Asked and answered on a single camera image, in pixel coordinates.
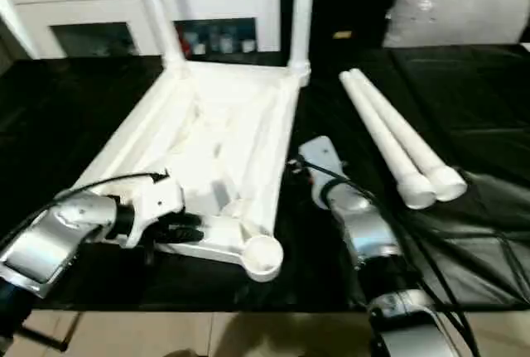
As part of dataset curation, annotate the white plastic table leg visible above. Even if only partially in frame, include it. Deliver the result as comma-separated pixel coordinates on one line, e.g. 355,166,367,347
135,0,190,76
287,0,317,84
349,67,468,203
339,71,437,211

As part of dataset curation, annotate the white plastic table top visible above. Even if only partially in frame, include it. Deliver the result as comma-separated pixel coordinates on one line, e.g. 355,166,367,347
70,59,312,283

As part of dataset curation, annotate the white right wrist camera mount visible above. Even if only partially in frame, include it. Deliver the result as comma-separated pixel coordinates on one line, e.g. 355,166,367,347
296,135,345,210

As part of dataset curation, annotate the black work mat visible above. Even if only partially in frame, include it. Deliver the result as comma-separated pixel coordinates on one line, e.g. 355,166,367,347
0,42,530,312

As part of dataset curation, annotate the black stand leg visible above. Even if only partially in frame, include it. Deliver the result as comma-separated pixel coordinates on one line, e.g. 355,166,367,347
17,328,74,353

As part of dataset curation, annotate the grey cushion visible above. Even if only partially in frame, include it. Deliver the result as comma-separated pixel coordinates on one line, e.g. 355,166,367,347
383,0,530,48

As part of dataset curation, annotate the white glass-door cabinet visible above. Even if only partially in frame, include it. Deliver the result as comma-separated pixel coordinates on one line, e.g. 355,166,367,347
0,0,282,61

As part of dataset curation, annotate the black furniture with yellow label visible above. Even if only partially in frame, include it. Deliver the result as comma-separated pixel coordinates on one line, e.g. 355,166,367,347
277,0,398,51

